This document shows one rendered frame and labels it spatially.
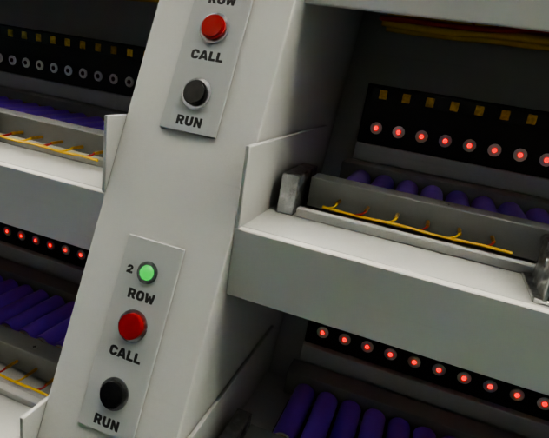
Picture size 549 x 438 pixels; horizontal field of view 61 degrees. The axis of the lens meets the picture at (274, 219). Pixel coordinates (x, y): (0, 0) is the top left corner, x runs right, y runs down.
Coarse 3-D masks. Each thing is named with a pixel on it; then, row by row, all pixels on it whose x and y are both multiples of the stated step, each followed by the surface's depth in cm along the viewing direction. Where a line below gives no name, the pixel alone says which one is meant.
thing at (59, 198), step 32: (64, 96) 53; (96, 96) 51; (128, 96) 50; (0, 160) 34; (32, 160) 35; (64, 160) 37; (0, 192) 34; (32, 192) 33; (64, 192) 32; (96, 192) 31; (32, 224) 33; (64, 224) 32
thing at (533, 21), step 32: (320, 0) 29; (352, 0) 29; (384, 0) 28; (416, 0) 28; (448, 0) 27; (480, 0) 27; (512, 0) 26; (544, 0) 26; (416, 32) 42; (448, 32) 38; (480, 32) 38; (512, 32) 35; (544, 32) 35
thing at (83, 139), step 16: (0, 112) 39; (16, 112) 40; (0, 128) 40; (16, 128) 39; (32, 128) 38; (48, 128) 38; (64, 128) 37; (80, 128) 37; (32, 144) 36; (48, 144) 36; (64, 144) 38; (80, 144) 37; (96, 144) 37; (96, 160) 35
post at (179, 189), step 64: (192, 0) 30; (256, 0) 29; (256, 64) 29; (320, 64) 37; (128, 128) 31; (256, 128) 28; (128, 192) 30; (192, 192) 29; (192, 256) 28; (192, 320) 28; (256, 320) 38; (64, 384) 30; (192, 384) 28
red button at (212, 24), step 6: (210, 18) 29; (216, 18) 29; (222, 18) 29; (204, 24) 29; (210, 24) 29; (216, 24) 29; (222, 24) 29; (204, 30) 29; (210, 30) 29; (216, 30) 29; (222, 30) 29; (210, 36) 29; (216, 36) 29
